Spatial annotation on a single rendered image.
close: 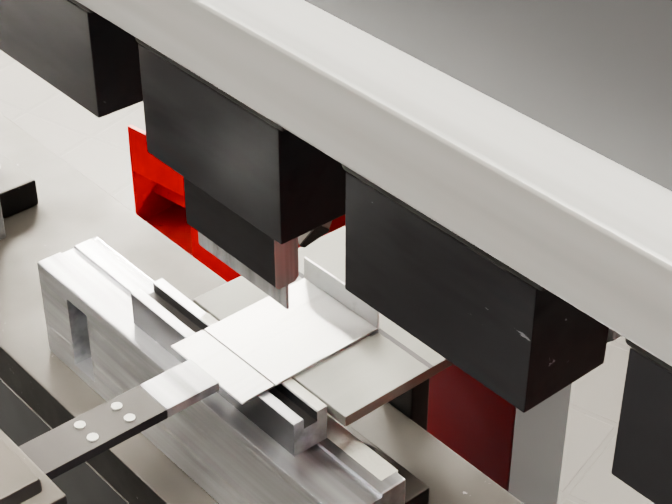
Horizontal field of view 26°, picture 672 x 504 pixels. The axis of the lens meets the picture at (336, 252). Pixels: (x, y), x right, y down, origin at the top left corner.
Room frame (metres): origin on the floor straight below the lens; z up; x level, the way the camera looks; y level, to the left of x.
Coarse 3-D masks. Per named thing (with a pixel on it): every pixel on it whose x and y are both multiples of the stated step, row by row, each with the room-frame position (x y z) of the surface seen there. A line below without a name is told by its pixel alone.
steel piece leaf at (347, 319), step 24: (312, 264) 0.91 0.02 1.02; (312, 288) 0.91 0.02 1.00; (336, 288) 0.89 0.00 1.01; (240, 312) 0.88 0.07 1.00; (264, 312) 0.88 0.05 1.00; (288, 312) 0.88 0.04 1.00; (312, 312) 0.88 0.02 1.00; (336, 312) 0.88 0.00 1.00; (360, 312) 0.87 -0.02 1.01; (216, 336) 0.85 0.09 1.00; (240, 336) 0.85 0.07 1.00; (264, 336) 0.85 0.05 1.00; (288, 336) 0.85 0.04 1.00; (312, 336) 0.85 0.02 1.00; (336, 336) 0.85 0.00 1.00; (360, 336) 0.85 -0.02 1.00; (264, 360) 0.82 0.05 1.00; (288, 360) 0.82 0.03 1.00; (312, 360) 0.82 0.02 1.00
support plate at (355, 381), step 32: (320, 256) 0.95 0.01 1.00; (224, 288) 0.91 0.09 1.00; (256, 288) 0.91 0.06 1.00; (384, 320) 0.87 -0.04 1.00; (352, 352) 0.83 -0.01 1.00; (384, 352) 0.83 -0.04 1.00; (416, 352) 0.83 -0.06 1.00; (320, 384) 0.79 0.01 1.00; (352, 384) 0.79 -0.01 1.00; (384, 384) 0.79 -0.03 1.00; (416, 384) 0.80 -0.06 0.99; (352, 416) 0.76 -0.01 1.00
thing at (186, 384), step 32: (160, 384) 0.79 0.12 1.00; (192, 384) 0.79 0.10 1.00; (96, 416) 0.75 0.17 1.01; (128, 416) 0.75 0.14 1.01; (160, 416) 0.76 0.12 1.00; (0, 448) 0.69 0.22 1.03; (32, 448) 0.72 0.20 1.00; (64, 448) 0.72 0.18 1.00; (96, 448) 0.72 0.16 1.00; (0, 480) 0.66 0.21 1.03; (32, 480) 0.66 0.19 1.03
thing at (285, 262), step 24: (192, 192) 0.84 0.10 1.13; (192, 216) 0.84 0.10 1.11; (216, 216) 0.82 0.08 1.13; (240, 216) 0.80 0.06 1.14; (216, 240) 0.82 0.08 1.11; (240, 240) 0.80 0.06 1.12; (264, 240) 0.78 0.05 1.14; (240, 264) 0.82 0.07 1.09; (264, 264) 0.78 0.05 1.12; (288, 264) 0.78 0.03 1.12; (264, 288) 0.80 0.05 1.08; (288, 288) 0.78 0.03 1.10
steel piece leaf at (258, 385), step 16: (192, 336) 0.85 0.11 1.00; (208, 336) 0.85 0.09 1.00; (192, 352) 0.83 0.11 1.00; (208, 352) 0.83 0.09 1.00; (224, 352) 0.83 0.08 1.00; (208, 368) 0.81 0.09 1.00; (224, 368) 0.81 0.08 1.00; (240, 368) 0.81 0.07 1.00; (224, 384) 0.79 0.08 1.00; (240, 384) 0.79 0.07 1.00; (256, 384) 0.79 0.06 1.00; (272, 384) 0.79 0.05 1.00; (240, 400) 0.77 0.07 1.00
